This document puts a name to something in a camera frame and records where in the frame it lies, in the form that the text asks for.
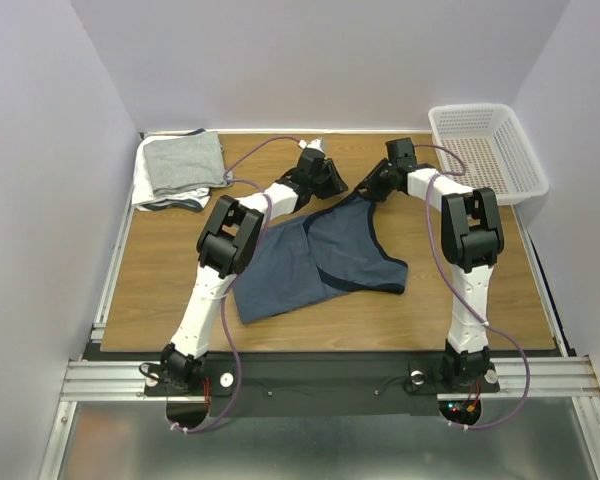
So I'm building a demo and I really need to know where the blue tank top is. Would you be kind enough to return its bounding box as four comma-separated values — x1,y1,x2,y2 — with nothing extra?
233,192,408,324

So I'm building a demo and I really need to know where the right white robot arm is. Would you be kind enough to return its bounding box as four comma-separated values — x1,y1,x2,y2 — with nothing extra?
356,137,504,390

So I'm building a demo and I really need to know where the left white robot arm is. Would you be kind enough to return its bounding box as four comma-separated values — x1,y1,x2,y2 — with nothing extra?
139,138,348,394

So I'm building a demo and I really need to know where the folded grey tank top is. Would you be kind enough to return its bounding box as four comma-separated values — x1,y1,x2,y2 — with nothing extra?
142,131,229,196

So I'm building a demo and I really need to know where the folded white tank top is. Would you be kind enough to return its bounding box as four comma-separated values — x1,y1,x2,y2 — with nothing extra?
131,136,211,212

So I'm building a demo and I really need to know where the white plastic basket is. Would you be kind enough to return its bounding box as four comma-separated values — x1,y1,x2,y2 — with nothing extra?
428,103,549,206

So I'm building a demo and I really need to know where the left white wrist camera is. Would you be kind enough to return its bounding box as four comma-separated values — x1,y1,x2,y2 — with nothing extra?
298,137,325,153

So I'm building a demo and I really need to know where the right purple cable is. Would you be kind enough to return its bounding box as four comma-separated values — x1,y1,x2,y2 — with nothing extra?
412,143,531,432

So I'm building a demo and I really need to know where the aluminium frame rail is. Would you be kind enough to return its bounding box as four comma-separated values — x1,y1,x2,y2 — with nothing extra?
59,357,161,401

